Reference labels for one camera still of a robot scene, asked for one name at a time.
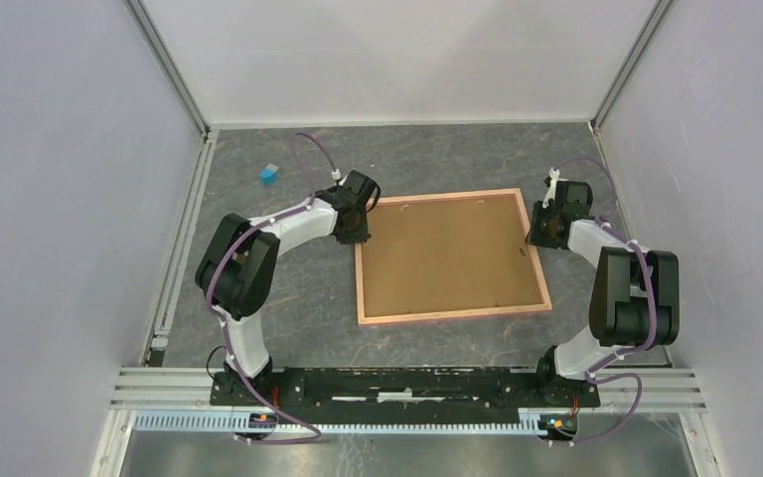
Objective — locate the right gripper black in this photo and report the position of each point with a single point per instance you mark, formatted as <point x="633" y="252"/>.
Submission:
<point x="535" y="238"/>

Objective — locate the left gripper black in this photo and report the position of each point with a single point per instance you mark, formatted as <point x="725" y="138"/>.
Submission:
<point x="360" y="237"/>

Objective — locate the brown backing board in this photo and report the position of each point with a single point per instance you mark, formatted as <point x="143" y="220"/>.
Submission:
<point x="447" y="257"/>

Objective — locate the pink wooden picture frame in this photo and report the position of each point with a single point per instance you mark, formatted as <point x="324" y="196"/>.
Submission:
<point x="447" y="319"/>

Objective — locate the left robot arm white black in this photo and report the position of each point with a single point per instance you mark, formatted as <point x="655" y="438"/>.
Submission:
<point x="237" y="270"/>

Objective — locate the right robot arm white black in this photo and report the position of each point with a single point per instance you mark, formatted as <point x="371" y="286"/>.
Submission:
<point x="635" y="298"/>

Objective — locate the blue cube block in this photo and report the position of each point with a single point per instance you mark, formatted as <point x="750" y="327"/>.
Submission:
<point x="269" y="174"/>

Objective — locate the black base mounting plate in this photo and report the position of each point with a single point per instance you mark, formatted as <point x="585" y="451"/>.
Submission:
<point x="403" y="395"/>

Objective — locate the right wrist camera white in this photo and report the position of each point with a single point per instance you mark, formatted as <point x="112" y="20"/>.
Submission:
<point x="552" y="181"/>

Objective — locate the slotted cable duct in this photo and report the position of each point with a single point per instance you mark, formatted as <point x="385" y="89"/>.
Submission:
<point x="247" y="422"/>

